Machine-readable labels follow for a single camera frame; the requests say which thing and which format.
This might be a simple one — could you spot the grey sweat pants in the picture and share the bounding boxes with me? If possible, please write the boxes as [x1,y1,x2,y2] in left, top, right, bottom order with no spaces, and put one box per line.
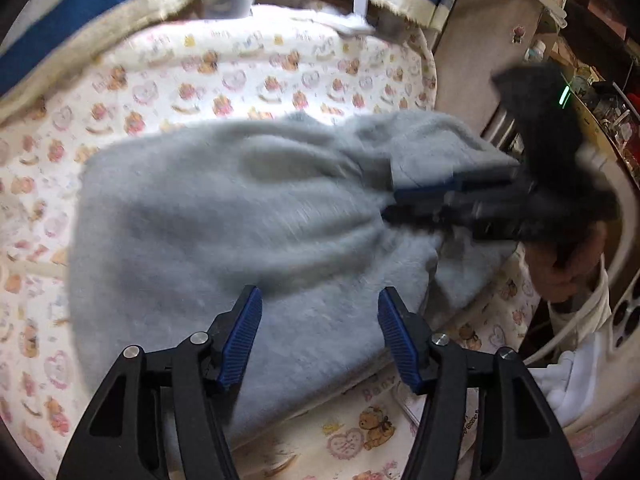
[67,112,514,444]

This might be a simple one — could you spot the person's right hand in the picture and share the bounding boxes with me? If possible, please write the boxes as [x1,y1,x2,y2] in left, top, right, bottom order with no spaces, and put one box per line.
[525,222,608,304]

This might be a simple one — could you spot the beige cabinet panel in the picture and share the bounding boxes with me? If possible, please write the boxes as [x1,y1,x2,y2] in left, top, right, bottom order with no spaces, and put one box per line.
[434,0,544,134]

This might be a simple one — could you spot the cluttered shelf unit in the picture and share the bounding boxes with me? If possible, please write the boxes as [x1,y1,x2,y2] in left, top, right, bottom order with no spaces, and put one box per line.
[482,0,640,181]

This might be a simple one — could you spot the white LED desk lamp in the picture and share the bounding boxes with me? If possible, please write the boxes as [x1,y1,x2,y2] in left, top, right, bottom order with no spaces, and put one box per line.
[337,0,374,37]

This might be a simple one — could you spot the baby bear print bedsheet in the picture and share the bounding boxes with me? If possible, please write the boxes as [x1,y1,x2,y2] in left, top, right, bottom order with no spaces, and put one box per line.
[1,11,536,479]

